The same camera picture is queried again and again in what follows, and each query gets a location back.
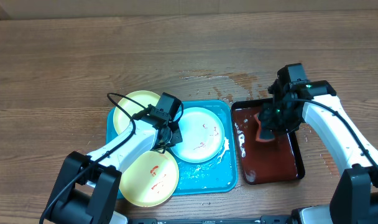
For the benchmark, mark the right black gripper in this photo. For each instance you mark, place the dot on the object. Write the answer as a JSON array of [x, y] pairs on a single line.
[[270, 117]]

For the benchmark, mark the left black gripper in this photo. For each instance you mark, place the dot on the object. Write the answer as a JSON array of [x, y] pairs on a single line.
[[176, 139]]

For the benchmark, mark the orange sponge with dark scourer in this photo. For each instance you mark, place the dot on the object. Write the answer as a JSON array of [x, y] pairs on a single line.
[[262, 134]]

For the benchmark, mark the light blue plate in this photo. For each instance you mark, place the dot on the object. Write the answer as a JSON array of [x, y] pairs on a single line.
[[202, 135]]

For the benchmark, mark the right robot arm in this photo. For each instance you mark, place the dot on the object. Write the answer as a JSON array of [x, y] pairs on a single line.
[[298, 100]]

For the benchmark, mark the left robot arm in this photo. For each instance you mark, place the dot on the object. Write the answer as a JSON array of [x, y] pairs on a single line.
[[86, 188]]

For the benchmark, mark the dark red rectangular tray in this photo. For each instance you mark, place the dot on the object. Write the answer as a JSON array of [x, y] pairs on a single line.
[[264, 162]]

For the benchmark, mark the blue plastic tray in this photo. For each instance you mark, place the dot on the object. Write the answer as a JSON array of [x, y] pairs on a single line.
[[218, 174]]

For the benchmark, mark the lower yellow plate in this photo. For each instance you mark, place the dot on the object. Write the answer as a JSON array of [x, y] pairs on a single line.
[[150, 180]]

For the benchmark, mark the yellow plate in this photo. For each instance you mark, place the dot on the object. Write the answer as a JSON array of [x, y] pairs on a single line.
[[150, 180], [144, 97]]

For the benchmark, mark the upper yellow plate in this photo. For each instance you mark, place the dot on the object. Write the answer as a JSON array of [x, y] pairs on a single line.
[[144, 97]]

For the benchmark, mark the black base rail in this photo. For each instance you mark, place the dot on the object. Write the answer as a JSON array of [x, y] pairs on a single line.
[[265, 219]]

